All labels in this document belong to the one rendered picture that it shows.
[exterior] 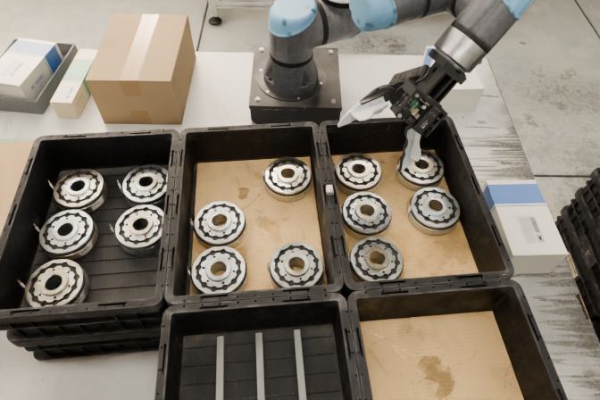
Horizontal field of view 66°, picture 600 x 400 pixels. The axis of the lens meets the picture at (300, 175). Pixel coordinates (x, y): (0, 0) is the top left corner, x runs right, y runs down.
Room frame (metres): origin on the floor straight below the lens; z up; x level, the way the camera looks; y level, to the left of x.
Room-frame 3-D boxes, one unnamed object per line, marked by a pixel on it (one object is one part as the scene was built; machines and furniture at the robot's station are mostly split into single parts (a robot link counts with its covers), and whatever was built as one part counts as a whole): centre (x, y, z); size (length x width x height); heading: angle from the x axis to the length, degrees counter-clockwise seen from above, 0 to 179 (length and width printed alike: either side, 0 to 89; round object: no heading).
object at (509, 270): (0.55, -0.21, 0.92); 0.40 x 0.30 x 0.02; 7
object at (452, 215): (0.55, -0.28, 0.86); 0.10 x 0.10 x 0.01
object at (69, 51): (1.09, 0.83, 0.73); 0.27 x 0.20 x 0.05; 175
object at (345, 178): (0.65, -0.13, 0.86); 0.10 x 0.10 x 0.01
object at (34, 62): (1.07, 0.82, 0.75); 0.20 x 0.12 x 0.09; 170
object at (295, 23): (1.02, 0.02, 0.97); 0.13 x 0.12 x 0.14; 116
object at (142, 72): (1.07, 0.45, 0.78); 0.30 x 0.22 x 0.16; 1
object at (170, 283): (0.51, 0.09, 0.92); 0.40 x 0.30 x 0.02; 7
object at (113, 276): (0.48, 0.39, 0.87); 0.40 x 0.30 x 0.11; 7
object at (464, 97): (1.11, -0.44, 0.75); 0.20 x 0.12 x 0.09; 5
